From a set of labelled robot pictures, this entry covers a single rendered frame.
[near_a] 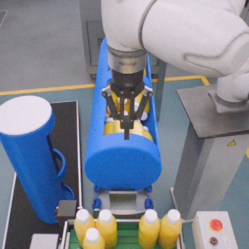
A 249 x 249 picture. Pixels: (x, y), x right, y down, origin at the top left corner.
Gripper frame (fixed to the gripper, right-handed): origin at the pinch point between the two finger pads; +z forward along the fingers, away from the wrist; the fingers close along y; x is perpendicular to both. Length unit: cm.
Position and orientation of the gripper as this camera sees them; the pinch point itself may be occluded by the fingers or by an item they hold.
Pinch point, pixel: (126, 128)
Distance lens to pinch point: 75.6
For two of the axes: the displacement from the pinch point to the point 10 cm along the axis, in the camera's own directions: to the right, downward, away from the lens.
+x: 0.0, -7.1, 7.1
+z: 0.0, 7.1, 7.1
